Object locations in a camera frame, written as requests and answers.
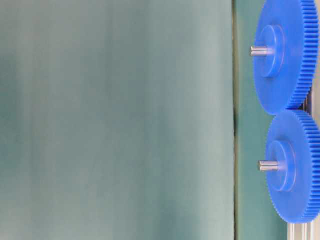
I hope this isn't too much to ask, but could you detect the small blue gear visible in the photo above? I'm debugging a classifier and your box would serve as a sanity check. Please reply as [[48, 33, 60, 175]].
[[265, 110, 320, 224]]

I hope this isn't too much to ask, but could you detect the steel shaft of large gear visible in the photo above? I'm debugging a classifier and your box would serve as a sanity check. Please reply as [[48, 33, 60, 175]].
[[249, 46, 275, 57]]

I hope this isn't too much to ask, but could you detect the silver aluminium extrusion rail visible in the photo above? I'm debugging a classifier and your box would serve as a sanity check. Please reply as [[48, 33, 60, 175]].
[[286, 89, 320, 240]]

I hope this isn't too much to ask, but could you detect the large blue gear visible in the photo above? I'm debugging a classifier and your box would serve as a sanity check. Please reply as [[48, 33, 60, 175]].
[[252, 0, 320, 116]]

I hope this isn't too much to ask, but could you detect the steel shaft of small gear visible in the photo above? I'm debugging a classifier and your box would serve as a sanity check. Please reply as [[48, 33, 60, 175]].
[[257, 160, 284, 172]]

